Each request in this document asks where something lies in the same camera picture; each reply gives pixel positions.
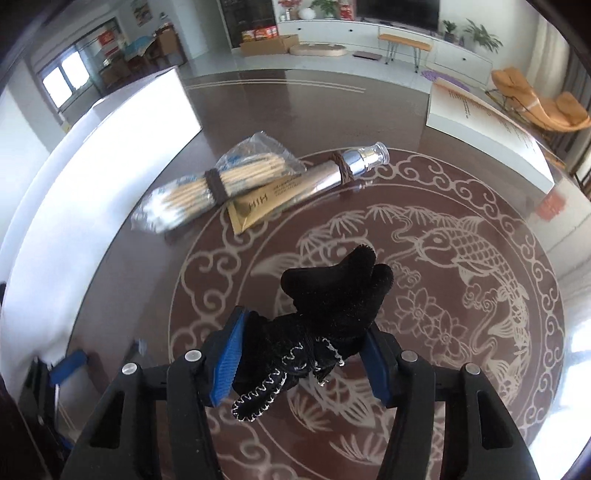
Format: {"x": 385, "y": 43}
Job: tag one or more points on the row of orange snack boxes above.
{"x": 258, "y": 34}

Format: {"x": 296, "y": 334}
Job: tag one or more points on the dark glass display cabinet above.
{"x": 244, "y": 18}

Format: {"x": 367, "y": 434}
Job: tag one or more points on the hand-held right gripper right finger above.
{"x": 376, "y": 369}

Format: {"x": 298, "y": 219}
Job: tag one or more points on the purple floor mat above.
{"x": 443, "y": 78}

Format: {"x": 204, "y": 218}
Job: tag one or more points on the wooden dining chair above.
{"x": 170, "y": 45}

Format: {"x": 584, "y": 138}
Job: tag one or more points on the blue patterned table cloth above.
{"x": 138, "y": 48}

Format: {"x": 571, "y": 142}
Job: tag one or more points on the long white box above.
{"x": 92, "y": 184}

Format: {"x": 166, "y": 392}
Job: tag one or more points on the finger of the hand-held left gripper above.
{"x": 69, "y": 368}

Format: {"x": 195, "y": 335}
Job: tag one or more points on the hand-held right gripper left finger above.
{"x": 226, "y": 364}

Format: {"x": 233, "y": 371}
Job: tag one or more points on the red flowers in vase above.
{"x": 288, "y": 7}

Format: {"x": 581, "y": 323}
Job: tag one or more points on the large leafy potted plant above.
{"x": 482, "y": 33}

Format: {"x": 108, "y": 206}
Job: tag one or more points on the small potted plant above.
{"x": 449, "y": 30}

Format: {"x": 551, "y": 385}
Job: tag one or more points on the cotton swabs in clear bag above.
{"x": 184, "y": 203}

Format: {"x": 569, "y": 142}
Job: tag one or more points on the white box with printed lid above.
{"x": 480, "y": 129}

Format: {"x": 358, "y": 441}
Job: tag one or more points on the gold tube with silver cap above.
{"x": 277, "y": 190}

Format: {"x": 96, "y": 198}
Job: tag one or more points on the framed wall picture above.
{"x": 142, "y": 10}

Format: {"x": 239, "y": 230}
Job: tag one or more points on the black glove bundle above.
{"x": 323, "y": 295}

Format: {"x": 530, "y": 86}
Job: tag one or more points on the black television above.
{"x": 397, "y": 11}

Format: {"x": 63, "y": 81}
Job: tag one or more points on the red window decoration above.
{"x": 110, "y": 39}

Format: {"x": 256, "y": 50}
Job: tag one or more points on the white television cabinet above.
{"x": 323, "y": 32}

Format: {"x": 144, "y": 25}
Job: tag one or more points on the beige round cushion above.
{"x": 318, "y": 50}

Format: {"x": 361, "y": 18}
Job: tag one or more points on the wooden bench with metal legs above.
{"x": 405, "y": 41}

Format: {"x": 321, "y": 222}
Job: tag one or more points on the cardboard box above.
{"x": 268, "y": 45}

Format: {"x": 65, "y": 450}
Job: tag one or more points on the orange lounge chair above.
{"x": 540, "y": 106}

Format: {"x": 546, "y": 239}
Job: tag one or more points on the bushy green potted plant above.
{"x": 323, "y": 7}

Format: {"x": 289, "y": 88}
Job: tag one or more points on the white round vase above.
{"x": 306, "y": 14}

